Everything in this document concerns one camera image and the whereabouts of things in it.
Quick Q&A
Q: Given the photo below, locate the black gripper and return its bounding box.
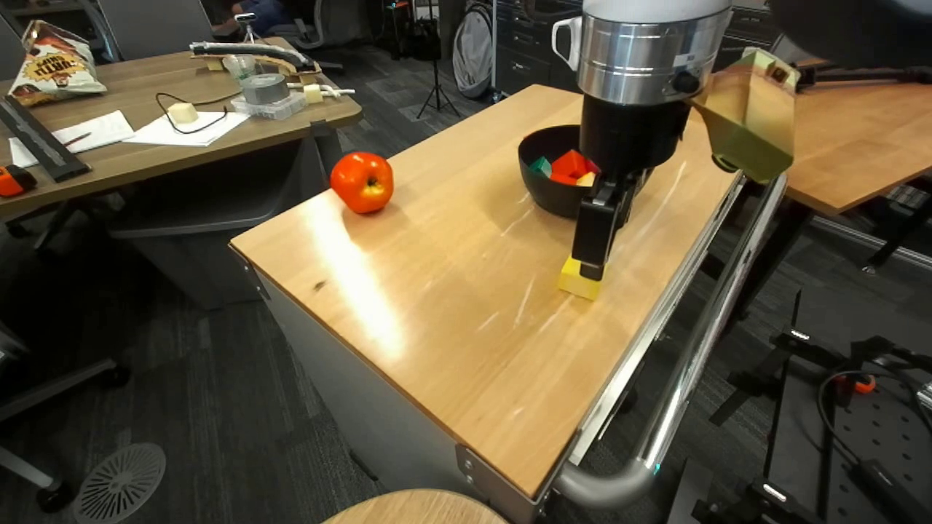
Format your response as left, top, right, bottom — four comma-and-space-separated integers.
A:
567, 93, 695, 285

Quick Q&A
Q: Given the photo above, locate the large red orange cube block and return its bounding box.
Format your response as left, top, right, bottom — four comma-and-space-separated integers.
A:
547, 145, 596, 189

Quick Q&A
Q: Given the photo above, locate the yellow cube block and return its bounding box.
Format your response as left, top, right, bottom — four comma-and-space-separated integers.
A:
555, 253, 606, 302

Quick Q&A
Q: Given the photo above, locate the black bowl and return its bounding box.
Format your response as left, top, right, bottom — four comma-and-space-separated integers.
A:
515, 122, 622, 221

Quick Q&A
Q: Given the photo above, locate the red orange toy apple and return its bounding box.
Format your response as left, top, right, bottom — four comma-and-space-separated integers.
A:
327, 149, 398, 219

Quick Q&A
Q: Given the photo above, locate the black drawer tool cabinet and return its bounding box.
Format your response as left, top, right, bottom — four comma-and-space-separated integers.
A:
496, 0, 586, 100

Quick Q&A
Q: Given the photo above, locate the black tripod stand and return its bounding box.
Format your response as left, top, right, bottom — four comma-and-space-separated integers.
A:
414, 0, 472, 125

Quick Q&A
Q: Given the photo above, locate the round fan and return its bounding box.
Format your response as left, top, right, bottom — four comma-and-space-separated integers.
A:
448, 0, 500, 100

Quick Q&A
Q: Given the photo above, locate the wooden side table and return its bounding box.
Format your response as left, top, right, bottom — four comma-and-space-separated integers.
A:
775, 56, 932, 219

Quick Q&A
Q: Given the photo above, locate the black folded tripod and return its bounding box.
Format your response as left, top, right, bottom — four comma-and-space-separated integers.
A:
794, 58, 932, 93

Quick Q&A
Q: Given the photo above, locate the orange black bar clamp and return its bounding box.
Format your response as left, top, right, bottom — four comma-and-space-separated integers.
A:
819, 371, 883, 410

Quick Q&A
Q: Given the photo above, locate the white plastic desk object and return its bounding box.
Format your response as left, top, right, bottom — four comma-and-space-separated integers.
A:
298, 79, 359, 104

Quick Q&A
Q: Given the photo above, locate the grey metal tool cart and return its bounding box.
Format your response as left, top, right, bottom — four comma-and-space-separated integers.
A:
231, 144, 781, 524

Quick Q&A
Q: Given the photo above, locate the round wooden stool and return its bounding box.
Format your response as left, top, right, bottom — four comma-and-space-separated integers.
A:
319, 486, 510, 524

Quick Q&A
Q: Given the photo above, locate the curved black white headband device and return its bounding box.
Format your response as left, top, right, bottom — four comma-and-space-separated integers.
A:
185, 39, 327, 79

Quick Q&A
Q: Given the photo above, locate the wooden office desk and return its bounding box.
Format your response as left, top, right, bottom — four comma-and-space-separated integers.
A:
0, 46, 363, 226

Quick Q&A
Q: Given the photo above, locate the white paper sheet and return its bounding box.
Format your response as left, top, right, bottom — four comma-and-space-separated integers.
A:
6, 107, 137, 173
121, 107, 252, 152

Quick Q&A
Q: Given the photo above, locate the small white round charger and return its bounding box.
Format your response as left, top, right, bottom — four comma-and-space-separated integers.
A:
164, 100, 203, 127

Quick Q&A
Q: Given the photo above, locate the grey office chair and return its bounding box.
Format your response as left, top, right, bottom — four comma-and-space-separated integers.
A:
89, 0, 215, 65

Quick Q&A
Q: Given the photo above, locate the office chair base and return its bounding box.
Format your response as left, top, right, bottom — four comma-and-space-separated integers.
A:
0, 317, 133, 518

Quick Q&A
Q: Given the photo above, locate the round grey floor disc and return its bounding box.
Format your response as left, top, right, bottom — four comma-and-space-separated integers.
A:
69, 439, 168, 524

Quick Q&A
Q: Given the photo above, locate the snack bag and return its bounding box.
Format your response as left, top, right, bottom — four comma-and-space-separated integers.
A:
6, 20, 110, 107

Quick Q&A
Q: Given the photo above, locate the small orange desk object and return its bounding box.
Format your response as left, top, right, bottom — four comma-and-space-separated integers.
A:
0, 165, 40, 205

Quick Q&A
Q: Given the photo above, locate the chrome cart handle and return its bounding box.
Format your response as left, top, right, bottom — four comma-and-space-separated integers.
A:
552, 158, 791, 515

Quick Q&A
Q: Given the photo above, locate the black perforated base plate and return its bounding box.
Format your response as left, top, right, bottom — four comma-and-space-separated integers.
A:
666, 368, 932, 524

